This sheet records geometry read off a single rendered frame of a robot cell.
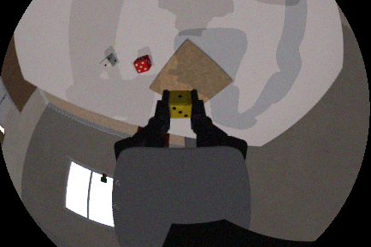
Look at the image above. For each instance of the white die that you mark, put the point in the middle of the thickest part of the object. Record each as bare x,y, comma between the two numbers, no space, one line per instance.
108,62

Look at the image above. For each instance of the yellow die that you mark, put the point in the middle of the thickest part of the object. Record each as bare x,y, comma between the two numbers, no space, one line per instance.
179,104

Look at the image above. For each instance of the brown mat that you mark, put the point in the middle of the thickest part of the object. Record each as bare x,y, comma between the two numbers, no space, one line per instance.
191,69

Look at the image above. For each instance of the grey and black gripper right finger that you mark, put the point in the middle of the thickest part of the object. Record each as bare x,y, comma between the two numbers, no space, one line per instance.
207,133

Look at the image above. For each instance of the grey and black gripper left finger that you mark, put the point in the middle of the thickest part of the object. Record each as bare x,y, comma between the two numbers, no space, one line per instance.
153,134

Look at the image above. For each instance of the red die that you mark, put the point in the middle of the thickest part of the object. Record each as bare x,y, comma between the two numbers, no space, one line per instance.
142,64

